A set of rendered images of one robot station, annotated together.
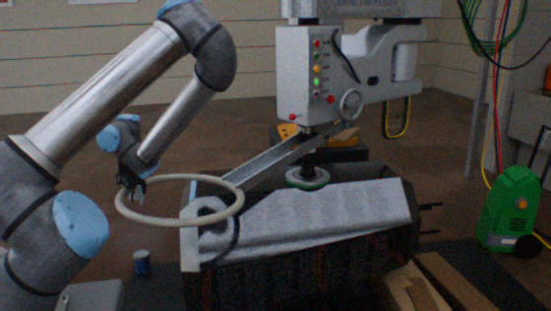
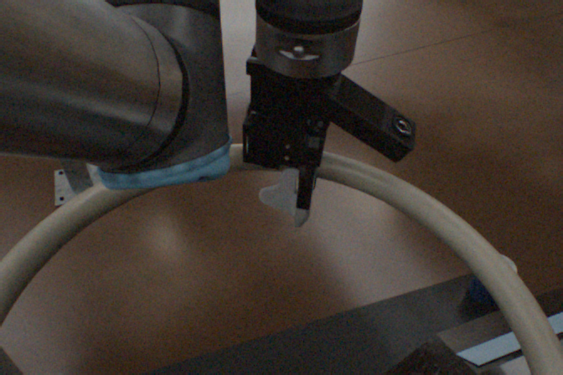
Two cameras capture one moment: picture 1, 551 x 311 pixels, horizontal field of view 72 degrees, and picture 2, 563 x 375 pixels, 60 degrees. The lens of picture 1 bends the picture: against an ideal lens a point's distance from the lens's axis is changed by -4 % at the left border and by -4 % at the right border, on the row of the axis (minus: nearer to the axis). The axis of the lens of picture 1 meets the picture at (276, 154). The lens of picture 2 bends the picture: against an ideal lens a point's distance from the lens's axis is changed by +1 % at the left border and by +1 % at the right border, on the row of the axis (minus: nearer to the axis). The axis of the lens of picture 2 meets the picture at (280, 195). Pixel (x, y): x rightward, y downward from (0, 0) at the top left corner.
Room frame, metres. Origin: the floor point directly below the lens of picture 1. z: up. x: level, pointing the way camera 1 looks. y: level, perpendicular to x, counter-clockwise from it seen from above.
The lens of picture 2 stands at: (1.35, 0.19, 1.27)
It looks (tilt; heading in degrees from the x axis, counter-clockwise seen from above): 44 degrees down; 77
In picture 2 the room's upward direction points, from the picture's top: straight up
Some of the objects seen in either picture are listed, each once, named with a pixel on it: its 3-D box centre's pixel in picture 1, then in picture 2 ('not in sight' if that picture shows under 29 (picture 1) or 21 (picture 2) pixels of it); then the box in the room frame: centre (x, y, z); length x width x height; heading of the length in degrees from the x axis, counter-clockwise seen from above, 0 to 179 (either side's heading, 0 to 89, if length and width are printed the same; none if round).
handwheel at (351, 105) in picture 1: (345, 103); not in sight; (1.75, -0.32, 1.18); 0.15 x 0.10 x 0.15; 127
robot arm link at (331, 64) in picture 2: not in sight; (305, 36); (1.47, 0.58, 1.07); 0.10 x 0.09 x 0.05; 66
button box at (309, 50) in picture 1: (313, 68); not in sight; (1.64, -0.16, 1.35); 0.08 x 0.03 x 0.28; 127
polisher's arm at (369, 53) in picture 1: (368, 72); not in sight; (2.00, -0.47, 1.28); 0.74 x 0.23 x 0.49; 127
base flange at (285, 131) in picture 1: (315, 133); not in sight; (2.68, -0.28, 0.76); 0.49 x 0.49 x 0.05; 6
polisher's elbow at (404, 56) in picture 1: (398, 60); not in sight; (2.17, -0.68, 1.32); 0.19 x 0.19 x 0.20
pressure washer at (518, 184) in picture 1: (515, 189); not in sight; (2.37, -1.62, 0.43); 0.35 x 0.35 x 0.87; 81
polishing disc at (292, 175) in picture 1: (307, 175); not in sight; (1.77, -0.15, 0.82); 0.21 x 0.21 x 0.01
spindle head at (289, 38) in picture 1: (321, 75); not in sight; (1.82, -0.21, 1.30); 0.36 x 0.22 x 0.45; 127
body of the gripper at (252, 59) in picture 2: (130, 170); (291, 108); (1.46, 0.59, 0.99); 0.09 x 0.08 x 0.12; 156
